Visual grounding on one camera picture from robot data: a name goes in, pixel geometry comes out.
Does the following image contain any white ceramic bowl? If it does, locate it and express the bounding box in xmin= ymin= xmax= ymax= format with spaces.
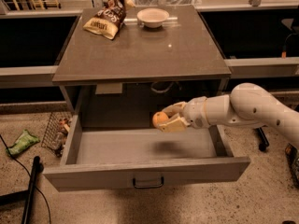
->
xmin=137 ymin=8 xmax=169 ymax=28

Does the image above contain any orange fruit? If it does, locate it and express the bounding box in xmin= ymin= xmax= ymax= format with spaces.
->
xmin=152 ymin=111 xmax=169 ymax=128

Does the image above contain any open grey top drawer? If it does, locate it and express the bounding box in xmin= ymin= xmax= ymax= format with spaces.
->
xmin=42 ymin=81 xmax=251 ymax=193

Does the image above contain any green snack bag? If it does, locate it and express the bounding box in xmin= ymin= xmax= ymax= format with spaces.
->
xmin=7 ymin=130 xmax=40 ymax=157

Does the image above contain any black drawer handle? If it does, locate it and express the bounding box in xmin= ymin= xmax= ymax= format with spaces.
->
xmin=132 ymin=176 xmax=164 ymax=189

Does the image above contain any black stand leg right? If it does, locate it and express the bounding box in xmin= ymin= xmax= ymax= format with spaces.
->
xmin=256 ymin=128 xmax=269 ymax=152

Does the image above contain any black stand leg left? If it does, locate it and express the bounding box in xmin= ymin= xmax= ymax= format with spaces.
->
xmin=0 ymin=155 xmax=45 ymax=224

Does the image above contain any wire basket with items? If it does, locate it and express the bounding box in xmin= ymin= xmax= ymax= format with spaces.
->
xmin=41 ymin=112 xmax=72 ymax=158

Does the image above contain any black floor cable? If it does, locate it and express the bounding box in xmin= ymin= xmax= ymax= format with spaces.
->
xmin=0 ymin=133 xmax=52 ymax=224

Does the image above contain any wire basket right edge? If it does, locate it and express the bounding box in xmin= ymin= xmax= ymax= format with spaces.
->
xmin=285 ymin=144 xmax=299 ymax=189

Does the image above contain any brown chip bag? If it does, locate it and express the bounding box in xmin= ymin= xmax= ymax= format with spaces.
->
xmin=83 ymin=0 xmax=135 ymax=40

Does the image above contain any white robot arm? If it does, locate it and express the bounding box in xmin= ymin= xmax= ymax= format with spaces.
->
xmin=152 ymin=83 xmax=299 ymax=148

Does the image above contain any black stand leg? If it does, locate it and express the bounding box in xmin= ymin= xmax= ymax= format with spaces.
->
xmin=0 ymin=155 xmax=45 ymax=224
xmin=256 ymin=128 xmax=269 ymax=152

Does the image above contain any white cable under top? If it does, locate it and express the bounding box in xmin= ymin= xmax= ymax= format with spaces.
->
xmin=150 ymin=81 xmax=183 ymax=94

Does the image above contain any grey cabinet with brown top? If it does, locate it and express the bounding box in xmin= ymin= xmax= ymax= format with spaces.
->
xmin=52 ymin=6 xmax=231 ymax=115

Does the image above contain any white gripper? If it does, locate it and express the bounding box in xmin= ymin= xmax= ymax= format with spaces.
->
xmin=157 ymin=96 xmax=210 ymax=133

